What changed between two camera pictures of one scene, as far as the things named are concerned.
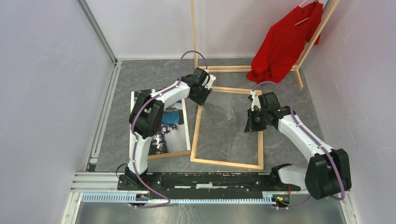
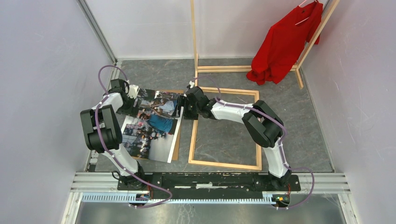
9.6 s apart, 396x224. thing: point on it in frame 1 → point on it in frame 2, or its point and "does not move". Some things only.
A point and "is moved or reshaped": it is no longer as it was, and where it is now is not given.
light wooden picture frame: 193,159 does not move
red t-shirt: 279,50 does not move
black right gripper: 250,126 → 183,101
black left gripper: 201,101 → 133,111
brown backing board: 169,154 → 175,154
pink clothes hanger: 306,19 does not move
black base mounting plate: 243,182 does not move
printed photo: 173,137 is moved or reshaped
